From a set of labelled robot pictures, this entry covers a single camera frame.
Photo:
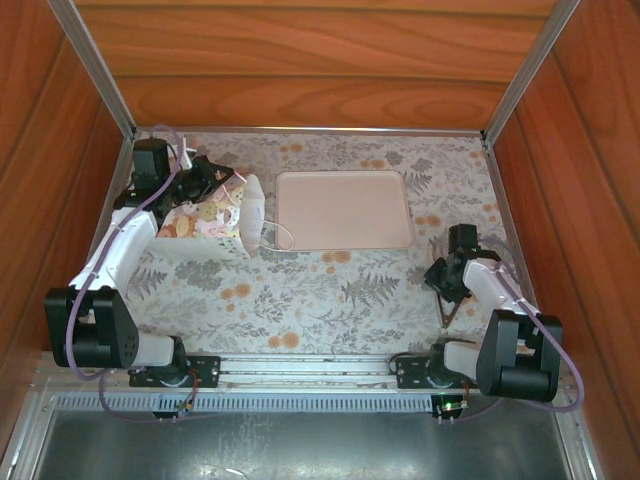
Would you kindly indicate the cartoon animal paper bag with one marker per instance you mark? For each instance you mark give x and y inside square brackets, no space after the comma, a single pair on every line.
[205,220]

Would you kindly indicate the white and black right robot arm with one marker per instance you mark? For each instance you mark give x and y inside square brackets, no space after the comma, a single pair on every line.
[500,287]

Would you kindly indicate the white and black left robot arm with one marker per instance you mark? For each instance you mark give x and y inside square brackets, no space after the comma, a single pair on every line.
[125,245]

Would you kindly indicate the small board with green light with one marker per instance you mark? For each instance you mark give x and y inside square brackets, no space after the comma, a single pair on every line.
[450,406]

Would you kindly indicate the pale pink plastic tray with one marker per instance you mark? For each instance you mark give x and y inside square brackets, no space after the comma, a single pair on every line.
[345,210]

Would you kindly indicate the floral patterned tablecloth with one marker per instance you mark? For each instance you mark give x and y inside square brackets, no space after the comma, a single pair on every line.
[300,300]

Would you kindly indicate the shiny grey metal sheet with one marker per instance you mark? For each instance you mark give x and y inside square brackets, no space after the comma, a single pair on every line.
[300,450]

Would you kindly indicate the aluminium right side rail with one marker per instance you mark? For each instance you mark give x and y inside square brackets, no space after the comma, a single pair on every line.
[500,200]

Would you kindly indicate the aluminium back frame rail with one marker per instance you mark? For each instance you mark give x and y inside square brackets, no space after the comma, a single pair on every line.
[310,130]

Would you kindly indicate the aluminium left frame post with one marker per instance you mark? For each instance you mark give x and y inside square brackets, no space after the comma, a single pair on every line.
[94,65]

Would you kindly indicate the aluminium frame post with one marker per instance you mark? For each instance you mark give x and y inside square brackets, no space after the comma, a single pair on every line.
[94,65]
[530,65]

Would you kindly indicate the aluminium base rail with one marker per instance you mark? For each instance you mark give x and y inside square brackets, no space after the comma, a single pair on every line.
[310,370]

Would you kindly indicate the aluminium right floor rail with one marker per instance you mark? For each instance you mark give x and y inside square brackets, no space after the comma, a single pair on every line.
[575,440]

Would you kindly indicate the aluminium floor rail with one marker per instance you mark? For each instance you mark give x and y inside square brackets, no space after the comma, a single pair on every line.
[575,440]
[30,435]

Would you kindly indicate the aluminium right frame post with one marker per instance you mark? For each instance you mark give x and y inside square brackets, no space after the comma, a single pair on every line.
[530,65]

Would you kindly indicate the aluminium left floor rail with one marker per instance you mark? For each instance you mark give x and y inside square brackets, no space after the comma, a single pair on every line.
[30,435]

